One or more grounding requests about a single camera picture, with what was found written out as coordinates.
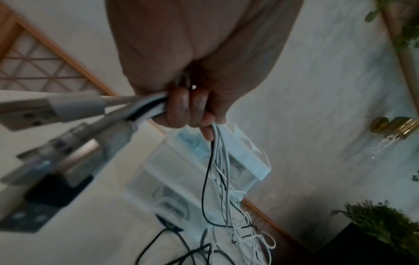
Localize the person's left hand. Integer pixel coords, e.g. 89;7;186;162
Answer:
105;0;305;141

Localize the white USB cable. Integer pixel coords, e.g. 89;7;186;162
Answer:
0;92;277;265

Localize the black USB cable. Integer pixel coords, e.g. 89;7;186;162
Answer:
0;100;259;234

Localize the clear plastic drawer organizer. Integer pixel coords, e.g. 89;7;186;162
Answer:
124;123;273;230

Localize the wooden lattice screen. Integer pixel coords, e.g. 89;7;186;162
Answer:
0;2;119;97

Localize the hanging green vine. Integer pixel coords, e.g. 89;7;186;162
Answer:
364;0;419;50

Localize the gold faucet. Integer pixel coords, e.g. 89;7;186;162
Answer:
370;116;419;140

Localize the green leafy plant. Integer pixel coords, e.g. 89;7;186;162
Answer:
330;200;419;257

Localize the black planter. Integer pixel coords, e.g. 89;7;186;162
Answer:
319;222;419;265

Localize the black cable with small plug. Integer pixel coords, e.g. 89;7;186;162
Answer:
135;213;236;265

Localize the wooden frame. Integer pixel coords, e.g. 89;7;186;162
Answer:
381;0;419;116

